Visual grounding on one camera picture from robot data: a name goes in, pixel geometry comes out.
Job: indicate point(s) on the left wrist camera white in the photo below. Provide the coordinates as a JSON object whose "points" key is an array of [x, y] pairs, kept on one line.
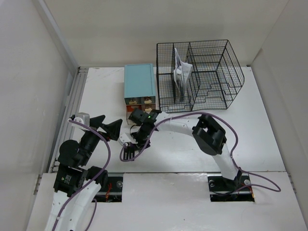
{"points": [[79, 119]]}

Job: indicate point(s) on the white paper sheets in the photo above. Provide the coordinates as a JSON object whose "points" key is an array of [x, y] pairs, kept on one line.
{"points": [[181, 74]]}

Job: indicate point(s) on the aluminium rail frame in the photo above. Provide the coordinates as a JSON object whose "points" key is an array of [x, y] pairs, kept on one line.
{"points": [[72, 103]]}

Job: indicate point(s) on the purple cap black highlighter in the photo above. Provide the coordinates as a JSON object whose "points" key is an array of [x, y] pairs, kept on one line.
{"points": [[131, 154]]}

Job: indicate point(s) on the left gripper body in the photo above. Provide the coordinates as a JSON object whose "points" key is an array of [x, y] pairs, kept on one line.
{"points": [[89, 140]]}

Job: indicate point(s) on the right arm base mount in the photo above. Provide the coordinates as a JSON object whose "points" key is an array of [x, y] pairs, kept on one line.
{"points": [[222, 191]]}

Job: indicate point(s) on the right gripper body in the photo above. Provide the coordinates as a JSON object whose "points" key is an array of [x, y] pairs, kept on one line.
{"points": [[141, 137]]}

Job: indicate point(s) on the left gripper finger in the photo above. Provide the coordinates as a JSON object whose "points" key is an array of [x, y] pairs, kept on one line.
{"points": [[96, 122], [113, 129]]}

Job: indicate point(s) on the teal drawer box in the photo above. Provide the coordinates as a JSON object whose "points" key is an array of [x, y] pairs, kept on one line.
{"points": [[139, 87]]}

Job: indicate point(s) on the yellow cap black highlighter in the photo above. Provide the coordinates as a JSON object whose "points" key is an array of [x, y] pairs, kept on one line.
{"points": [[126, 154]]}

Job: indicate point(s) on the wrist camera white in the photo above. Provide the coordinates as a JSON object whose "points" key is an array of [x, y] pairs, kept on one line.
{"points": [[125, 139], [79, 119]]}

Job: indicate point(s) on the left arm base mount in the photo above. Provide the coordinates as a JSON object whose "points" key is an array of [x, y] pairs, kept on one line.
{"points": [[112, 191]]}

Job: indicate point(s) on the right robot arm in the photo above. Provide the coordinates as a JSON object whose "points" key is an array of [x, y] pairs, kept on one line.
{"points": [[209, 135]]}

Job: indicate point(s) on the black wire mesh organizer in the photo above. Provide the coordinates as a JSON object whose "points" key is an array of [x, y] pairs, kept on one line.
{"points": [[215, 80]]}

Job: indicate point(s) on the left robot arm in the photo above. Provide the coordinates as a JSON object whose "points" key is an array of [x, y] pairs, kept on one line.
{"points": [[74, 186]]}

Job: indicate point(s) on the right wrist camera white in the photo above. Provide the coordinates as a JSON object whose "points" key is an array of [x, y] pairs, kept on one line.
{"points": [[125, 139]]}

